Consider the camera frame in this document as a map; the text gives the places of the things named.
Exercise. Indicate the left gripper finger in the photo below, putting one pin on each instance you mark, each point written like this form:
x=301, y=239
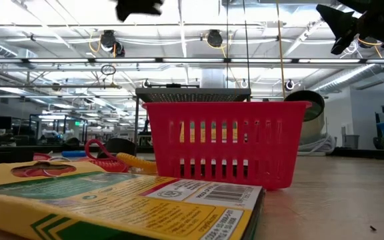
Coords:
x=138, y=6

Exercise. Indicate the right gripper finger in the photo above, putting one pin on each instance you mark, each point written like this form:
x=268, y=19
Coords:
x=343, y=26
x=358, y=4

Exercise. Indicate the grey perforated metal shelf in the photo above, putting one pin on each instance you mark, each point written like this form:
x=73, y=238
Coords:
x=192, y=95

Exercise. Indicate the red plastic basket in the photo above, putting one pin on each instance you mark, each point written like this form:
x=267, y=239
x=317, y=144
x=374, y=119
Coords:
x=278, y=146

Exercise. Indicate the yellow crayon box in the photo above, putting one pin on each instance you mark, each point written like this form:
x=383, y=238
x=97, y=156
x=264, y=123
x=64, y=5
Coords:
x=203, y=132
x=112, y=206

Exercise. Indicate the long ceiling light bar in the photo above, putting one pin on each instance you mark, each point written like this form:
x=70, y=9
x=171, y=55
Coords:
x=192, y=60

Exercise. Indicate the grey trash bin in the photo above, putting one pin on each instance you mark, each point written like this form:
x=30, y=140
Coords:
x=351, y=141

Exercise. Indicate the red rubber band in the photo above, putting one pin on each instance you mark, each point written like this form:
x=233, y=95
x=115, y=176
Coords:
x=28, y=171

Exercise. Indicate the tiny black speck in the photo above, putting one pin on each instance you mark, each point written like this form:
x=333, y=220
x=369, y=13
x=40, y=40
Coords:
x=373, y=228

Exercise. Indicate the silver ventilation duct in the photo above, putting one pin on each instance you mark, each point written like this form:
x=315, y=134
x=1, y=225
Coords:
x=345, y=78

